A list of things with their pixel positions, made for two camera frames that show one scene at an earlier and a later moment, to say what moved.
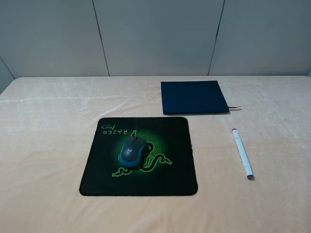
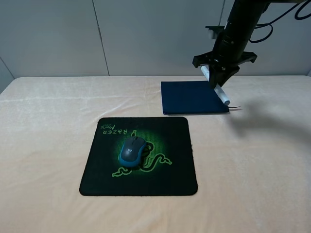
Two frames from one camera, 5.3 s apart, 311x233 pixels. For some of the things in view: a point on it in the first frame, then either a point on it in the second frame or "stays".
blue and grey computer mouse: (129, 153) stays
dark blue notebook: (192, 97) stays
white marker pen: (242, 154) to (217, 89)
